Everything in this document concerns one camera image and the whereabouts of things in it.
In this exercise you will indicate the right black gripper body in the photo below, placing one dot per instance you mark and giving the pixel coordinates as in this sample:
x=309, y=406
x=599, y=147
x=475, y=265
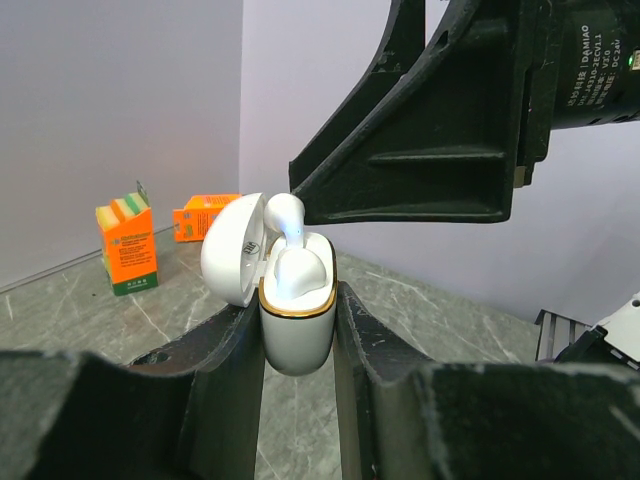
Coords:
x=541, y=84

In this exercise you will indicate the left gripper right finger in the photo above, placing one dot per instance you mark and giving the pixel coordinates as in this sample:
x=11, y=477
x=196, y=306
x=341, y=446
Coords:
x=402, y=415

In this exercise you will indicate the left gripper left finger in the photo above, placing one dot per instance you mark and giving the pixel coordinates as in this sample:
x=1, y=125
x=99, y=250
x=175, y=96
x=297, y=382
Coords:
x=189, y=409

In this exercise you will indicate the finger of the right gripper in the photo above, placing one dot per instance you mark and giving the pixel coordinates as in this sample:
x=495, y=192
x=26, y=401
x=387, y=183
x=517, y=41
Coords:
x=441, y=145
x=402, y=43

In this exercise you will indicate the white earbud charging case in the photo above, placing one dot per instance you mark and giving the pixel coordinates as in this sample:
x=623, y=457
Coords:
x=296, y=288

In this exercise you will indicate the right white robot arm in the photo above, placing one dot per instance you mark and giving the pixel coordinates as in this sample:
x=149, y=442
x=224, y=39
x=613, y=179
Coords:
x=599, y=66

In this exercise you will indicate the orange sponge box back right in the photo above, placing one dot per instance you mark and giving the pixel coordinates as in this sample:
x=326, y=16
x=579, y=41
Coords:
x=192, y=222

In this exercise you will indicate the orange sponge box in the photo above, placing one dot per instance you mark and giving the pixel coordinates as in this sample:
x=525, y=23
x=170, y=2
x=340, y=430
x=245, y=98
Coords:
x=128, y=242
x=192, y=222

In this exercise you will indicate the orange sponge box back middle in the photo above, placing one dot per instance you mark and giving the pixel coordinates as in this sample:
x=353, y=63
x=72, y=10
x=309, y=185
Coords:
x=128, y=242

